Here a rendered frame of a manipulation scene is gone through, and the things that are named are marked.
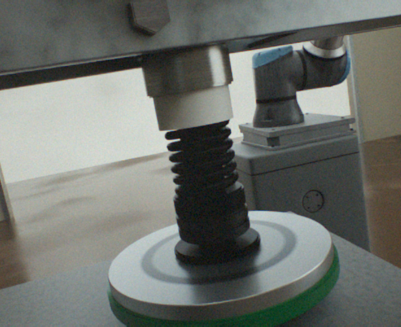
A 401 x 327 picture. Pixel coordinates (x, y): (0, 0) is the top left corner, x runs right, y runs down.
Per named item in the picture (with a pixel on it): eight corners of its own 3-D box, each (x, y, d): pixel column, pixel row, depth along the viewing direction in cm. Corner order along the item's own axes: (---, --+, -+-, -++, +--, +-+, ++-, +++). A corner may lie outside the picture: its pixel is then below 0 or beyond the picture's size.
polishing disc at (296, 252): (287, 209, 51) (285, 199, 51) (383, 281, 30) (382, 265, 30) (118, 244, 49) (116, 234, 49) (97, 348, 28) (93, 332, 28)
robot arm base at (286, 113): (245, 125, 158) (242, 100, 156) (289, 117, 162) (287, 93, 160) (265, 129, 140) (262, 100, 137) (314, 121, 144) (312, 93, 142)
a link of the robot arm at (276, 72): (249, 98, 155) (244, 52, 151) (291, 93, 158) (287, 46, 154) (263, 100, 140) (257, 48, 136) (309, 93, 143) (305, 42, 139)
